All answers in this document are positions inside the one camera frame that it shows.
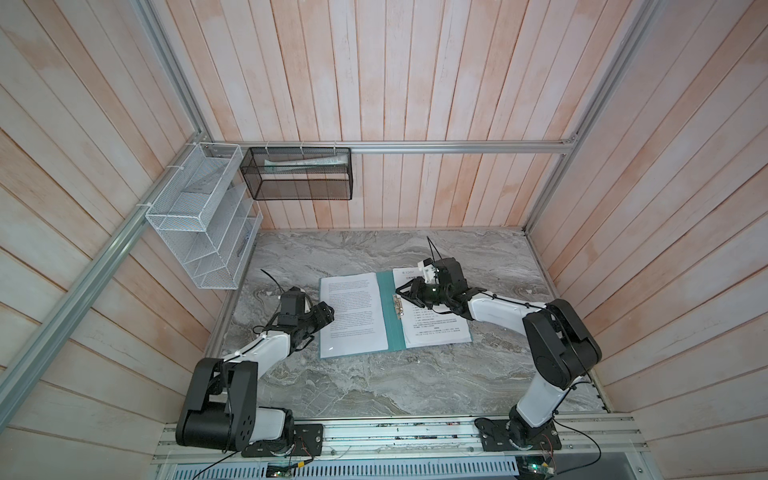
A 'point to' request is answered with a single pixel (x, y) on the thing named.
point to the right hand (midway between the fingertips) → (397, 292)
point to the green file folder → (395, 337)
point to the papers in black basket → (289, 165)
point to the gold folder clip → (398, 305)
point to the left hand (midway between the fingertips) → (327, 319)
